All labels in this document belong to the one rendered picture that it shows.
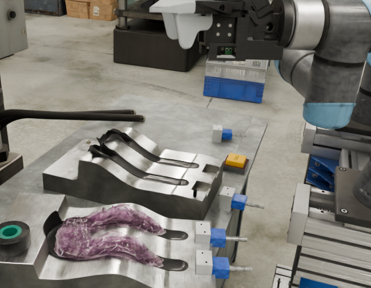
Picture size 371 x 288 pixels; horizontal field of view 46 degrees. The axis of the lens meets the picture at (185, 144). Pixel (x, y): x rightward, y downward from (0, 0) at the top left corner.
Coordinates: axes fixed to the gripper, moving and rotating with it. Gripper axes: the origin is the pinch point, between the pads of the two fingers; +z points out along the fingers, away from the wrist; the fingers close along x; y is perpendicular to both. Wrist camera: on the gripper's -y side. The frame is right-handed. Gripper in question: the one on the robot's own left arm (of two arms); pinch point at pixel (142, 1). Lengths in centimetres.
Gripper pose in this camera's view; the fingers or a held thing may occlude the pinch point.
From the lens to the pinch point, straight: 62.1
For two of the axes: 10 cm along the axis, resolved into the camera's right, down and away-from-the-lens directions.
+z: -9.9, 0.1, -1.6
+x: -1.6, -3.2, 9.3
